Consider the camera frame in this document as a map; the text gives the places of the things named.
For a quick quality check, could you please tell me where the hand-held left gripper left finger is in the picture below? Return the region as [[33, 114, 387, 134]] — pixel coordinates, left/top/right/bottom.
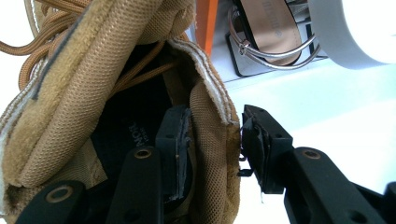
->
[[154, 105, 192, 202]]

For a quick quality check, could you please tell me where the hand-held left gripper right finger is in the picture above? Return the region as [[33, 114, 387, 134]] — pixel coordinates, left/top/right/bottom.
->
[[241, 104, 294, 194]]

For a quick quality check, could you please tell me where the tan suede lace-up boot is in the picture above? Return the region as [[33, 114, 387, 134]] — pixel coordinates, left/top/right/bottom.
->
[[0, 0, 242, 224]]

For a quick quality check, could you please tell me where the black sandal with silver straps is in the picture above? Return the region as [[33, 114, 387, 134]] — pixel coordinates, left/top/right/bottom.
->
[[227, 0, 322, 78]]

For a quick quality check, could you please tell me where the white two-tier shoe rack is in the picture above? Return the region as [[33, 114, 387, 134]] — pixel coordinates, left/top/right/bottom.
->
[[186, 0, 396, 83]]

